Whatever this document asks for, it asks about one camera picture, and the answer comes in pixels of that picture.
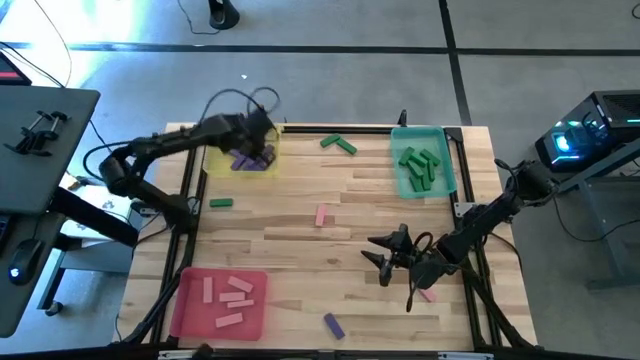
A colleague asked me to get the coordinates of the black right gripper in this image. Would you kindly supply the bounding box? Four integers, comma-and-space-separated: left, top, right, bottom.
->
360, 224, 451, 291

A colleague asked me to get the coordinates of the yellow translucent plastic bin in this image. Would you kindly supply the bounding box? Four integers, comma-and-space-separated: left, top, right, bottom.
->
202, 123, 283, 180

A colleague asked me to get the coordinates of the teal translucent plastic bin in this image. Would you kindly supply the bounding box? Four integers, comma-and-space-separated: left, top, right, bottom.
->
389, 124, 458, 200

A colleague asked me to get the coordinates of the black round stand base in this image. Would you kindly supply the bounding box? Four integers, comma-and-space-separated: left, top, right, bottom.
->
208, 0, 241, 31

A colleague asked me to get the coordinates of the pink-red plastic bin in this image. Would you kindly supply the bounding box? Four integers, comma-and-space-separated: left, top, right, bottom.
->
168, 266, 270, 342

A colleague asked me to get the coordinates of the black clamp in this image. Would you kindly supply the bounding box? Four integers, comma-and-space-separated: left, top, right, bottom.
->
24, 110, 71, 157
2, 109, 51, 154

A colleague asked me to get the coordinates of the black desk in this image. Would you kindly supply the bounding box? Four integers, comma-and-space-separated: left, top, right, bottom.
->
0, 85, 141, 341

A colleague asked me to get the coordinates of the grey metal stand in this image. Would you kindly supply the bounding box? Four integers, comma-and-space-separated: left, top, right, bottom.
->
549, 137, 640, 294

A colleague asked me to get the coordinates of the black device with red strip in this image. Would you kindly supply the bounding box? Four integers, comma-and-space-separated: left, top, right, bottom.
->
0, 51, 32, 87

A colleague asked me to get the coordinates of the black computer mouse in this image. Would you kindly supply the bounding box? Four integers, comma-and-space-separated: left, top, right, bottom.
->
7, 238, 44, 287

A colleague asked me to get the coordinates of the black lit computer case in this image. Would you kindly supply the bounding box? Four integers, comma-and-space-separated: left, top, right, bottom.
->
533, 88, 640, 175

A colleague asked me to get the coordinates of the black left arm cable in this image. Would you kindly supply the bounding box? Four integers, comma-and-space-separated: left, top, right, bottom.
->
199, 86, 281, 126

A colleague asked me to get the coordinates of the black metal table frame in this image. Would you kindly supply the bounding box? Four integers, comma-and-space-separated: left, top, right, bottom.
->
112, 108, 539, 354

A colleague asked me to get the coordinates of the silver metal bracket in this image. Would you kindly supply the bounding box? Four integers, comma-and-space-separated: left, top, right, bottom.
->
437, 351, 494, 360
157, 348, 216, 360

